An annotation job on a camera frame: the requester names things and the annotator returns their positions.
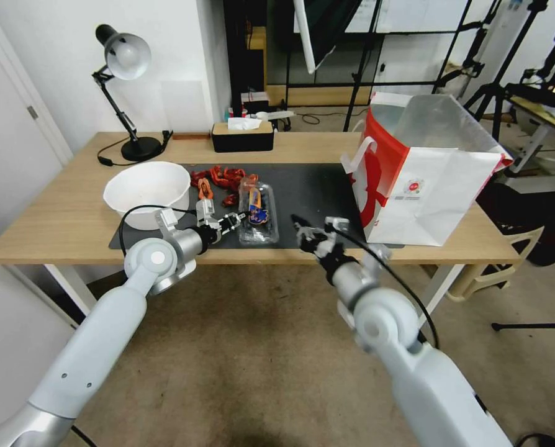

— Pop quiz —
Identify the wooden side desk white frame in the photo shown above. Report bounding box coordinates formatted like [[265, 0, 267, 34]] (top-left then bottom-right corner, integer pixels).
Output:
[[503, 81, 555, 187]]

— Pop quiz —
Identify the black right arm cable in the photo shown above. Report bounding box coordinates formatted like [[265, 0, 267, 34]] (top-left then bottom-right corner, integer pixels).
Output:
[[338, 228, 440, 349]]

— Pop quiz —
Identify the clear plastic takeout container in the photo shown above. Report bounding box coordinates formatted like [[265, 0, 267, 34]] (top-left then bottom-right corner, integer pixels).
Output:
[[237, 174, 281, 246]]

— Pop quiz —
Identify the black bag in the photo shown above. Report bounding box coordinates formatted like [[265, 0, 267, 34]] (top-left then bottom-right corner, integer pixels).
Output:
[[475, 181, 555, 267]]

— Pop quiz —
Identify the black lamp power cable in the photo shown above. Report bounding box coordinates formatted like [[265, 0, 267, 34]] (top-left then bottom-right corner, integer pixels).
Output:
[[96, 129, 174, 168]]

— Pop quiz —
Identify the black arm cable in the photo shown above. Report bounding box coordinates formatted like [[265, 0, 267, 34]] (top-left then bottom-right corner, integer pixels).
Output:
[[119, 204, 199, 255], [338, 228, 440, 349]]

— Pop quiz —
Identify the black camera tripod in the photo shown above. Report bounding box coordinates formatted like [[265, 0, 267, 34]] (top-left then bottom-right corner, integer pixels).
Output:
[[462, 0, 546, 140]]

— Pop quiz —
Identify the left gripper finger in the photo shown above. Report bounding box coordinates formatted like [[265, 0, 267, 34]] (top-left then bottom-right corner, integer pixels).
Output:
[[195, 194, 215, 228], [217, 212, 250, 233]]

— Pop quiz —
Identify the white table leg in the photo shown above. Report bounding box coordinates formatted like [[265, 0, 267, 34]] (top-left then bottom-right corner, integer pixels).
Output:
[[416, 264, 466, 325], [44, 264, 93, 325]]

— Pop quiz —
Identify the large white bowl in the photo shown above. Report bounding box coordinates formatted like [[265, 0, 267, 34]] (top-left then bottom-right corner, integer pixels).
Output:
[[102, 161, 191, 232]]

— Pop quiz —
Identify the white tube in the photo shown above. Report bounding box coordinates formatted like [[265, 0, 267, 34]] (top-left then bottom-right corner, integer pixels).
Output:
[[292, 0, 317, 75]]

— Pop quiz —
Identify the beige plastic stool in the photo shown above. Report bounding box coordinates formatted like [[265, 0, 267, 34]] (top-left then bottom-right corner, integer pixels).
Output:
[[446, 223, 546, 304]]

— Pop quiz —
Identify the white tissue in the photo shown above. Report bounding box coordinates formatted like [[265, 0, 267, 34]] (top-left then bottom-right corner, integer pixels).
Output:
[[227, 117, 263, 132]]

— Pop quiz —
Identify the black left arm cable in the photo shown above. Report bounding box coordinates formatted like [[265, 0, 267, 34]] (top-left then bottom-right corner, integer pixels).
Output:
[[119, 204, 199, 255]]

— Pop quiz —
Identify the black tissue box wooden lid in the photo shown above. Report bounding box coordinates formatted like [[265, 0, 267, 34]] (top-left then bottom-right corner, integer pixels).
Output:
[[210, 122, 276, 153]]

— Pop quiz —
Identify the black tripod leg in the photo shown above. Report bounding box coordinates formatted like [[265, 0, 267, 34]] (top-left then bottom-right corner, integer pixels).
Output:
[[491, 321, 555, 333]]

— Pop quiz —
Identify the red and white takeout bag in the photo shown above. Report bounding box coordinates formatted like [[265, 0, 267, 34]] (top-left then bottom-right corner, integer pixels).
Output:
[[340, 91, 514, 248]]

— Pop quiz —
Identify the black desk mat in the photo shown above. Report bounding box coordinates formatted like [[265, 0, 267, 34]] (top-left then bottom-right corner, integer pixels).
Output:
[[108, 163, 407, 250]]

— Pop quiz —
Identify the white power strip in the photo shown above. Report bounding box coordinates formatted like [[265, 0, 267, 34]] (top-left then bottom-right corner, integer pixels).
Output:
[[247, 109, 297, 120]]

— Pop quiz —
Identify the black desk lamp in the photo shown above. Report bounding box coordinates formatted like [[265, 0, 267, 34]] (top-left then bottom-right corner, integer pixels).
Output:
[[91, 23, 166, 163]]

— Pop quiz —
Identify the black light stand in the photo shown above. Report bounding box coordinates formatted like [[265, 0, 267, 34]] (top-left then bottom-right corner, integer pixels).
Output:
[[342, 0, 384, 133]]

